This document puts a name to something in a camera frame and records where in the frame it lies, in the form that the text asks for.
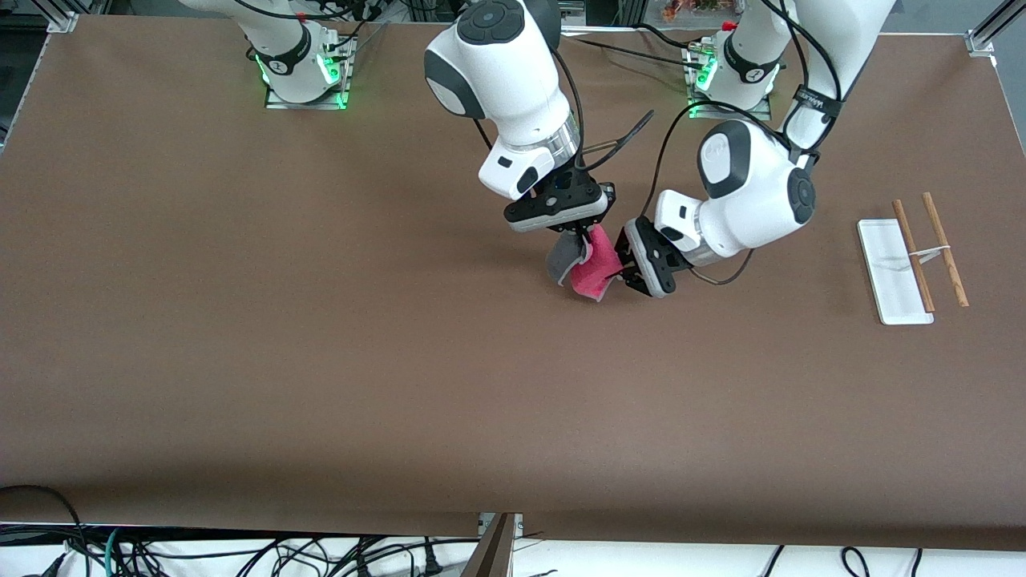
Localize pink and grey towel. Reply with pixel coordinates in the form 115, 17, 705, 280
547, 224, 626, 304

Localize white rack with wooden bars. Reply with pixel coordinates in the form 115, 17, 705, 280
856, 191, 971, 326

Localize orange background objects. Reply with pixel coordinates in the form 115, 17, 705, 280
661, 0, 734, 22

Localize brown table leg beam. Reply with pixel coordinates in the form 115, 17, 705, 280
461, 513, 518, 577

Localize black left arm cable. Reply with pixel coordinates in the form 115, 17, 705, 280
644, 0, 846, 222

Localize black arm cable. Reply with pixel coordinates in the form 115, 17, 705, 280
644, 0, 846, 222
551, 48, 655, 174

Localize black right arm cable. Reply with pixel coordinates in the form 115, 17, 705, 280
551, 48, 655, 174

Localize black cable on table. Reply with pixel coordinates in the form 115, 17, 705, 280
571, 37, 693, 68
637, 22, 700, 52

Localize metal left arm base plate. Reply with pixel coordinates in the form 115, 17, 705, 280
685, 44, 773, 121

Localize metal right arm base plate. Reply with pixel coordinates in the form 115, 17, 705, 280
265, 36, 353, 111

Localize aluminium frame profile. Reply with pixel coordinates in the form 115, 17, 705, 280
44, 0, 81, 33
966, 0, 1026, 57

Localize thick black floor cable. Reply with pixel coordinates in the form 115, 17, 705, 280
0, 484, 91, 577

